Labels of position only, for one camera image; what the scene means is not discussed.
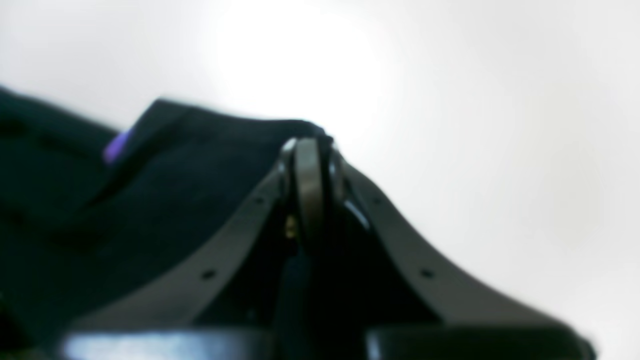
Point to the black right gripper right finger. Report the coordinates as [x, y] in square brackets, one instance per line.
[421, 306]

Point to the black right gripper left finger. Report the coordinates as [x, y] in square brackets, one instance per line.
[157, 321]

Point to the black t-shirt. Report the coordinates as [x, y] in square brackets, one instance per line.
[99, 215]

